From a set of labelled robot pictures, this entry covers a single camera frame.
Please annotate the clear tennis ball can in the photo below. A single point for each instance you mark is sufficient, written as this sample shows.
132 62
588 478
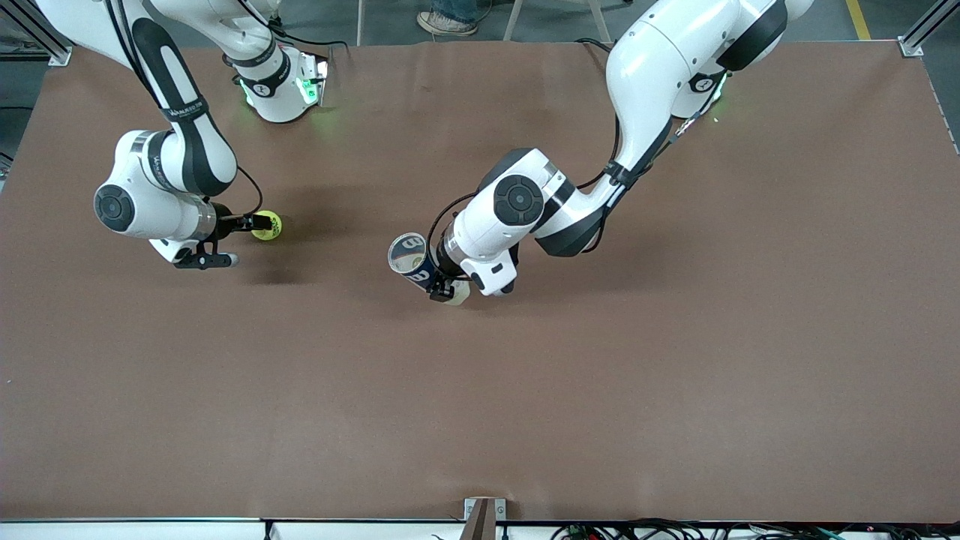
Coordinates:
418 276

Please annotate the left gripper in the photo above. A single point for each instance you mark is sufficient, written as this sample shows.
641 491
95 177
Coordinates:
437 264

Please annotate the blue jeans leg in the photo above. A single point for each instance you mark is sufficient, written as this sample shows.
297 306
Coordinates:
457 7

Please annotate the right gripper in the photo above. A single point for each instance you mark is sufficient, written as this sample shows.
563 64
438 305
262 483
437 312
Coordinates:
226 223

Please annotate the metal table edge bracket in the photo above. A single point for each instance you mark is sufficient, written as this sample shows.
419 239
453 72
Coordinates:
484 521

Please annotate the white stand leg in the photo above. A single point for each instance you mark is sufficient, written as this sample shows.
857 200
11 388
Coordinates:
513 21
361 22
598 21

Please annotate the grey sneaker shoe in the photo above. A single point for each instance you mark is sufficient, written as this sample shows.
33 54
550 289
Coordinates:
446 25

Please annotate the white table edge rail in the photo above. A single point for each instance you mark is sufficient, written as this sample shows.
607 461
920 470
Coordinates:
150 531

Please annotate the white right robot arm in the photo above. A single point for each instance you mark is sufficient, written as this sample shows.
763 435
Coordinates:
142 214

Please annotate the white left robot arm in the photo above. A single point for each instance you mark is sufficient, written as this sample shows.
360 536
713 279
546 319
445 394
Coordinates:
652 67

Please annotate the aluminium frame post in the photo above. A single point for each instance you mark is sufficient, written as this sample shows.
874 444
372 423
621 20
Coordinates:
919 37
37 37

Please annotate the paper table cover sheet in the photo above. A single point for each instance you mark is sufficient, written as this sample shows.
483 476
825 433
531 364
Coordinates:
480 375

